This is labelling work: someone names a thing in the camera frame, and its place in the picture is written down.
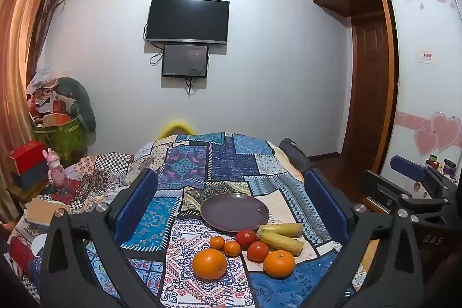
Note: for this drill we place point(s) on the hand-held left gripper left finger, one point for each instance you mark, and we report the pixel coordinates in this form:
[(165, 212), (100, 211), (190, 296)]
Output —
[(139, 201)]

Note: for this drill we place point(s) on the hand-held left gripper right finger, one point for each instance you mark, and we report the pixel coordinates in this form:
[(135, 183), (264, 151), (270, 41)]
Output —
[(325, 207)]

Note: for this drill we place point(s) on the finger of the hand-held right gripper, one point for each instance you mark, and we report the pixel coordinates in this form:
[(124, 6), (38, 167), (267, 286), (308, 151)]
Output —
[(382, 192), (408, 167)]

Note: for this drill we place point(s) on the short yellow corn cob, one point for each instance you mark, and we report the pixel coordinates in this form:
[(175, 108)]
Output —
[(285, 229)]

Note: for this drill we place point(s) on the long yellow corn cob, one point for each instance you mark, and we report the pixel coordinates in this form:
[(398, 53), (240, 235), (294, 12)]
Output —
[(283, 245)]

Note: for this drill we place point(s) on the large orange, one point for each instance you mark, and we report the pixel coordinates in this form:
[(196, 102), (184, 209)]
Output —
[(279, 263), (209, 264)]

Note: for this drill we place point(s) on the red tomato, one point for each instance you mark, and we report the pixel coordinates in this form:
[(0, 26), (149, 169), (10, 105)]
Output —
[(258, 251), (246, 238)]

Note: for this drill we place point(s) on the small tangerine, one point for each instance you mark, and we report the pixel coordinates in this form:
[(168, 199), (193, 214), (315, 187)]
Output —
[(232, 248), (217, 242)]

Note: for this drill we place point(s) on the dark purple plate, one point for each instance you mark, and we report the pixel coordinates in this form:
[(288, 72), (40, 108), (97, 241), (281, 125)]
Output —
[(234, 211)]

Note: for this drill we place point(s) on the small jars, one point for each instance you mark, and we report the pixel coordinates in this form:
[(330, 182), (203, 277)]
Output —
[(445, 165)]

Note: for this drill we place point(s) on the checkered patchwork blanket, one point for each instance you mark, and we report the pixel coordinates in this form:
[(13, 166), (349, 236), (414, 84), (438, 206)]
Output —
[(104, 167)]

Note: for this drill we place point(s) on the dark cushion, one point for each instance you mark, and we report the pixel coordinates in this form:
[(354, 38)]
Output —
[(294, 153)]

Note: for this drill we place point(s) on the white wardrobe sliding door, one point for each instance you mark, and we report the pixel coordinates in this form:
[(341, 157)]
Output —
[(422, 95)]

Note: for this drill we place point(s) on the yellow chair back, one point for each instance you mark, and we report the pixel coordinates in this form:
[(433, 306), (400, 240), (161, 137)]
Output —
[(175, 125)]

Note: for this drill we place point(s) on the pink rabbit figure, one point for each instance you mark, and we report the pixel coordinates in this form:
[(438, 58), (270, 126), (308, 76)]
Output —
[(56, 171)]

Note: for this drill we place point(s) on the dark brown wooden door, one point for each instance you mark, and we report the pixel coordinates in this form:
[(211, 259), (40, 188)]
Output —
[(368, 88)]

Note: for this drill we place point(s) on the blue patchwork printed cloth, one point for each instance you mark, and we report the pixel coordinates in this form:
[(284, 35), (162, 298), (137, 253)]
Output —
[(223, 163)]

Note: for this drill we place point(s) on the brown cardboard box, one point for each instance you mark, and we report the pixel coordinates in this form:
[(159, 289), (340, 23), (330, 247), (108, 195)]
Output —
[(45, 210)]

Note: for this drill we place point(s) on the green cardboard box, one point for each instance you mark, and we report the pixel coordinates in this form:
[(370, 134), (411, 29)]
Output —
[(61, 142)]

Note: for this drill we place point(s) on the dark blue box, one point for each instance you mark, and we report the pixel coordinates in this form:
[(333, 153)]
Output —
[(30, 178)]

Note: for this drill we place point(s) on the red white sticker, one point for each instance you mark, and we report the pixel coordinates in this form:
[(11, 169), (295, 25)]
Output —
[(427, 57)]

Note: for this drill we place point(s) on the red box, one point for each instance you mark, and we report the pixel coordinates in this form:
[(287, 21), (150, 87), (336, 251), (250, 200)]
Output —
[(29, 154)]

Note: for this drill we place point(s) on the grey plush toy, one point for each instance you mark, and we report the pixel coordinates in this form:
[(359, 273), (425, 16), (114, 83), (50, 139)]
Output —
[(77, 98)]

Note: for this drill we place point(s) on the brown orange curtain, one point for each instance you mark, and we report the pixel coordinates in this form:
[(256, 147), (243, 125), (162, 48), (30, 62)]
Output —
[(21, 41)]

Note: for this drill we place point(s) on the small black wall monitor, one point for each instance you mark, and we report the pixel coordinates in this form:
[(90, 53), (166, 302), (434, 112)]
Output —
[(185, 60)]

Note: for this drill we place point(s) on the black wall television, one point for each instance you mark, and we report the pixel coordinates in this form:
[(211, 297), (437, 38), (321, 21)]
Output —
[(187, 20)]

